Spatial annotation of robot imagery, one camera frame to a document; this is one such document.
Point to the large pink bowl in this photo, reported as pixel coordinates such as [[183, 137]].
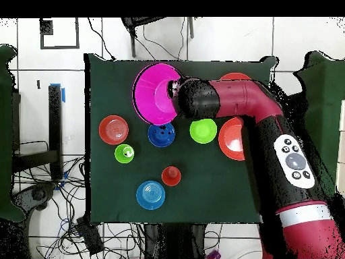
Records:
[[148, 94]]

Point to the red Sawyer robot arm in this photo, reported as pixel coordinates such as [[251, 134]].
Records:
[[269, 135]]

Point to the dark blue bowl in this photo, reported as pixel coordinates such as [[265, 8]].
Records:
[[161, 140]]

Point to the green bowl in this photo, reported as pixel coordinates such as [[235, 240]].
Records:
[[203, 132]]

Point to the orange cup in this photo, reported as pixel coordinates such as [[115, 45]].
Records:
[[171, 176]]

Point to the green cup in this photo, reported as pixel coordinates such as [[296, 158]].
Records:
[[120, 155]]

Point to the small light blue bowl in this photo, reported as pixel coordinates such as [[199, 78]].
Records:
[[150, 194]]

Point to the large orange bowl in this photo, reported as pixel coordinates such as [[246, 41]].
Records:
[[230, 137], [235, 77]]

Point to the small orange bowl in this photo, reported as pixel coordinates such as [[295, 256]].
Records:
[[113, 130]]

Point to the dark green table cloth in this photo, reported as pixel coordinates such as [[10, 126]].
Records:
[[121, 188]]

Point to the purple object on floor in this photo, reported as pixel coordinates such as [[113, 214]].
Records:
[[213, 255]]

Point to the black power strip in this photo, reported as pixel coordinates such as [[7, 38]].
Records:
[[90, 237]]

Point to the green cloth on side table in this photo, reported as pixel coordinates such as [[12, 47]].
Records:
[[328, 89], [5, 135]]

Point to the black table frame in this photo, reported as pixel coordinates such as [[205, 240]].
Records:
[[55, 121]]

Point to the grey pedestal foot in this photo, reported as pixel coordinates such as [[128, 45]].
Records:
[[37, 194]]

